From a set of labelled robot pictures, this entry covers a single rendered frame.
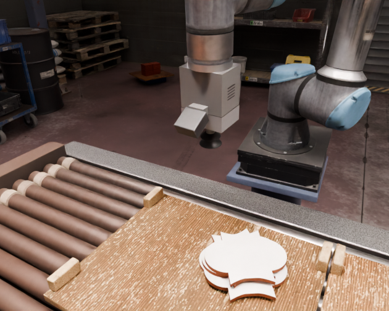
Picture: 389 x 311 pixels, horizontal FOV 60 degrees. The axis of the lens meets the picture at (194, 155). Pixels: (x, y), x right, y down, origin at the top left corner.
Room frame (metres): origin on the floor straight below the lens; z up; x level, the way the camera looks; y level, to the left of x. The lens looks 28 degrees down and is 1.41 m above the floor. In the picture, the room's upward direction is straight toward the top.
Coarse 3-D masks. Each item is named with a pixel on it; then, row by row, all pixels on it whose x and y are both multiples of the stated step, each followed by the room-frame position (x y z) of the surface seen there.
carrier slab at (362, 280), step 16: (352, 256) 0.47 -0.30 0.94; (352, 272) 0.44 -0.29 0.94; (368, 272) 0.44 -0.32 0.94; (384, 272) 0.44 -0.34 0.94; (336, 288) 0.40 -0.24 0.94; (352, 288) 0.40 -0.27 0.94; (368, 288) 0.40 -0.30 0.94; (384, 288) 0.40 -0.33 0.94; (336, 304) 0.37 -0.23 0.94; (352, 304) 0.37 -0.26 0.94; (368, 304) 0.37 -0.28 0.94; (384, 304) 0.37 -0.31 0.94
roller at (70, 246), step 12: (0, 204) 0.66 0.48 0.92; (0, 216) 0.63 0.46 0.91; (12, 216) 0.62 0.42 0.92; (24, 216) 0.62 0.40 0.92; (12, 228) 0.60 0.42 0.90; (24, 228) 0.58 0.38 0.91; (36, 228) 0.58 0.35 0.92; (48, 228) 0.57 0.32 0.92; (36, 240) 0.56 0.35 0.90; (48, 240) 0.55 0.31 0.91; (60, 240) 0.54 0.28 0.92; (72, 240) 0.54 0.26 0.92; (60, 252) 0.53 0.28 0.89; (72, 252) 0.51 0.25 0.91; (84, 252) 0.50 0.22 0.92
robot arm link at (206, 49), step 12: (192, 36) 0.54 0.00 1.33; (204, 36) 0.52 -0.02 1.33; (216, 36) 0.52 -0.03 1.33; (228, 36) 0.53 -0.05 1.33; (192, 48) 0.54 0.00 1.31; (204, 48) 0.53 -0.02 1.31; (216, 48) 0.52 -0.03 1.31; (228, 48) 0.54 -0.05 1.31; (192, 60) 0.55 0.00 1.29; (204, 60) 0.53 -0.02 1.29; (216, 60) 0.53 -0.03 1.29
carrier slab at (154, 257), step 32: (128, 224) 0.57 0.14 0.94; (160, 224) 0.57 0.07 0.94; (192, 224) 0.57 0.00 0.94; (224, 224) 0.57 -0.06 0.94; (96, 256) 0.47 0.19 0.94; (128, 256) 0.47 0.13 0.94; (160, 256) 0.47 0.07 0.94; (192, 256) 0.47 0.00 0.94; (288, 256) 0.47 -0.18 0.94; (64, 288) 0.40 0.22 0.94; (96, 288) 0.40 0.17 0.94; (128, 288) 0.40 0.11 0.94; (160, 288) 0.40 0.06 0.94; (192, 288) 0.40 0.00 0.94; (288, 288) 0.40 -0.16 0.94; (320, 288) 0.40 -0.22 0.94
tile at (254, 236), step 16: (224, 240) 0.48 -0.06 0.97; (240, 240) 0.48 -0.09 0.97; (256, 240) 0.48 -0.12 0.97; (208, 256) 0.44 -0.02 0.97; (224, 256) 0.44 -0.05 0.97; (240, 256) 0.44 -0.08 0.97; (256, 256) 0.44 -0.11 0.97; (272, 256) 0.44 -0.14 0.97; (224, 272) 0.41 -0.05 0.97; (240, 272) 0.40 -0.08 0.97; (256, 272) 0.40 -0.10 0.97; (272, 272) 0.41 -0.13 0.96
